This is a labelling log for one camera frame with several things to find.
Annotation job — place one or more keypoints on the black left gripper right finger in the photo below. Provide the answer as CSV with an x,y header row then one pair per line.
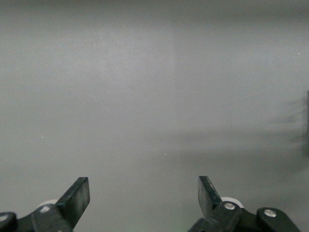
x,y
212,210

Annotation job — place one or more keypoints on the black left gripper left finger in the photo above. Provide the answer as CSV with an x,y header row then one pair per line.
x,y
72,205

